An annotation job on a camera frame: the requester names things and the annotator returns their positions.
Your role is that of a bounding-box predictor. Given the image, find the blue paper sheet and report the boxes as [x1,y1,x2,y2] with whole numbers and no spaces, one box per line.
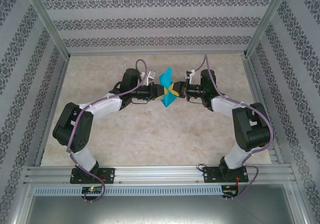
[158,67,176,108]

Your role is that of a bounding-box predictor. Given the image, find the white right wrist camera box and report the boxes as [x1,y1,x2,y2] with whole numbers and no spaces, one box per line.
[184,70,198,84]

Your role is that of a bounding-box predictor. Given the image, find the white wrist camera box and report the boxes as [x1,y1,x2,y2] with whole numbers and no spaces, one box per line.
[145,70,159,86]
[184,70,198,84]

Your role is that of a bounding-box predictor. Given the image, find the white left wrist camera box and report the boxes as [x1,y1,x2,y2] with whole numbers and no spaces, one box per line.
[145,70,159,86]

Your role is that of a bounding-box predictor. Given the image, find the aluminium back rail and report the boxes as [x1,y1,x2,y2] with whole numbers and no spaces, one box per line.
[67,50,248,57]

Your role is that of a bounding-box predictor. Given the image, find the aluminium side rail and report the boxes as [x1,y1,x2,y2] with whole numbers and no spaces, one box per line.
[241,55,285,164]
[33,56,70,167]

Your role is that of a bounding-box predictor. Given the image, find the aluminium mounting rail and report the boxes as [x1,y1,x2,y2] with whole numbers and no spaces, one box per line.
[23,165,293,184]

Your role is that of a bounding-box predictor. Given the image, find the aluminium frame post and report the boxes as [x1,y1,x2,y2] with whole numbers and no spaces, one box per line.
[244,0,293,58]
[21,0,70,59]

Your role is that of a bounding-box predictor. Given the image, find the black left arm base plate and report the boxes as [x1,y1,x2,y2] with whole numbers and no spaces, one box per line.
[69,167,116,184]

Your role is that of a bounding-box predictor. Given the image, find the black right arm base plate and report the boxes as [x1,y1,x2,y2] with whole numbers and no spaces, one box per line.
[202,166,250,184]

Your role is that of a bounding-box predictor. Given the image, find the slotted grey cable duct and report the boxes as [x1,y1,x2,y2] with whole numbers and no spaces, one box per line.
[33,185,223,196]

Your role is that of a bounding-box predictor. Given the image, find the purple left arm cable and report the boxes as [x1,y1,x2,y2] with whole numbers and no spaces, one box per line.
[64,59,153,203]

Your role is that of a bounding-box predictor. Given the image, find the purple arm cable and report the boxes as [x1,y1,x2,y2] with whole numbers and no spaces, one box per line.
[64,59,153,203]
[194,55,260,202]

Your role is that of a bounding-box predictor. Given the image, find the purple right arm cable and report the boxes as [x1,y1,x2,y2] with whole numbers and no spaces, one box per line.
[194,55,260,202]

